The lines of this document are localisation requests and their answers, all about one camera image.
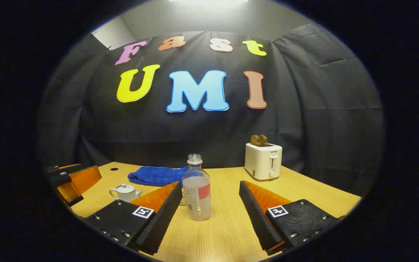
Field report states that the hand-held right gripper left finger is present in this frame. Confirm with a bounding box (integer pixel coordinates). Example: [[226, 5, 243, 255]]
[[85, 181, 183, 256]]

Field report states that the ceiling light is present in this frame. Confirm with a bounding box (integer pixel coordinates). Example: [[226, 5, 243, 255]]
[[169, 0, 249, 6]]

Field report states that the clear plastic water bottle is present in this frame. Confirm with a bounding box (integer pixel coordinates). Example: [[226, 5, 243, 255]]
[[182, 154, 212, 222]]

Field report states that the white toaster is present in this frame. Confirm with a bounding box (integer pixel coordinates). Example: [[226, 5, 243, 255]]
[[245, 143, 283, 180]]

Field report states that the blue towel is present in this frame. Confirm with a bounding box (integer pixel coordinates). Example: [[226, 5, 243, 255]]
[[128, 166, 190, 187]]

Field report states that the white ceramic teacup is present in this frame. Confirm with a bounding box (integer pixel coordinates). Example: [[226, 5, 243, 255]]
[[109, 187, 144, 203]]

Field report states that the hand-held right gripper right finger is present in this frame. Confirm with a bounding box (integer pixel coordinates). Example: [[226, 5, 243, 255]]
[[239, 180, 345, 256]]

